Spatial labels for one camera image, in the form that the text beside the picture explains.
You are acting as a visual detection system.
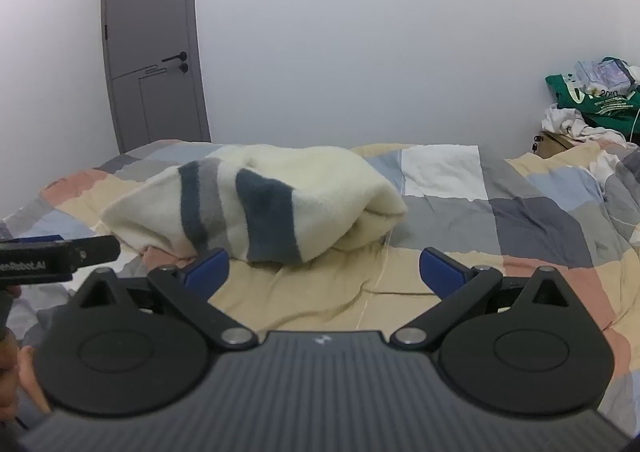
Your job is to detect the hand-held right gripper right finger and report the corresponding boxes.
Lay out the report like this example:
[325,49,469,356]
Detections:
[390,247,574,351]

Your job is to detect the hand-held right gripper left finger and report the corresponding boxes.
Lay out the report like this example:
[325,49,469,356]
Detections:
[74,248,259,351]

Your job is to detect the green printed bag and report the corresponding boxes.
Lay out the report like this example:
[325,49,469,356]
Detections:
[544,56,640,133]

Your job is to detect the clear plastic wrapped pack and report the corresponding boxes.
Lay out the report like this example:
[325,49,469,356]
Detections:
[574,58,640,93]

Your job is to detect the patchwork quilt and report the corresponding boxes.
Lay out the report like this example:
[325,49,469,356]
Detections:
[0,139,640,438]

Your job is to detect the wooden nightstand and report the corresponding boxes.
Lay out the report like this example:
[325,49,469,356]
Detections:
[531,130,577,155]

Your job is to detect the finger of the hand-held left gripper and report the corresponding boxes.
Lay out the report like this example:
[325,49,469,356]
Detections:
[65,235,122,267]

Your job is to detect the grey door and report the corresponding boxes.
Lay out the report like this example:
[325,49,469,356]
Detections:
[101,0,212,155]

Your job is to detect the person's left hand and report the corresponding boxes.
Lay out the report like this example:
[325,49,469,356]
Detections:
[0,332,52,416]

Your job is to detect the white crumpled clothes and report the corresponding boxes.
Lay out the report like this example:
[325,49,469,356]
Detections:
[541,103,637,141]

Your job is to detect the black door handle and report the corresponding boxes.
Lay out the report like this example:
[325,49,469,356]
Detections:
[160,51,190,74]

